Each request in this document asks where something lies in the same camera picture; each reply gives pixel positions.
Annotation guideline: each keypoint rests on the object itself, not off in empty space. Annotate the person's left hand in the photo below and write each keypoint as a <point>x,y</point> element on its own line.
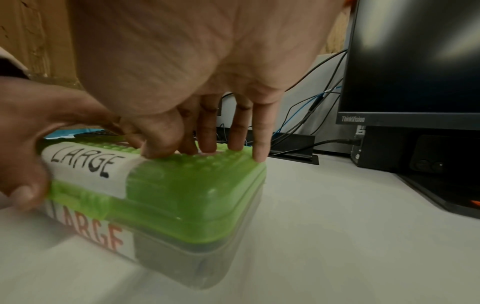
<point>41,109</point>

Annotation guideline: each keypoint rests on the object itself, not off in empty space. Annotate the person's right hand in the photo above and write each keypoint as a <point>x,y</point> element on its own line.
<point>195,53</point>

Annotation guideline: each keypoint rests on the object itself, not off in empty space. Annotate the green lidded clear plastic box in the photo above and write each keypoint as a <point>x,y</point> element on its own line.
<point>180,202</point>

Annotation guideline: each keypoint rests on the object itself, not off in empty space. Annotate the teal mat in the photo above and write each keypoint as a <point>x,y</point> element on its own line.
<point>60,133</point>

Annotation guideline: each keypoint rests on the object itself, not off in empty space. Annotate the grey partition panel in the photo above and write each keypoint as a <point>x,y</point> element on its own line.
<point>303,118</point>

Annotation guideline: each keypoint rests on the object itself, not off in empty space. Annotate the black computer monitor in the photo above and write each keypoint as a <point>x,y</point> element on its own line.
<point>408,59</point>

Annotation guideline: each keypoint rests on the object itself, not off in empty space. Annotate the black smartphone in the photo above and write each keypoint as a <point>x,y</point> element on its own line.
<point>431,156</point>

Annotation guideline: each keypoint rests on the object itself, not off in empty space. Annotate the black monitor stand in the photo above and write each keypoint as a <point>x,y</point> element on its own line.
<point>442,190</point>

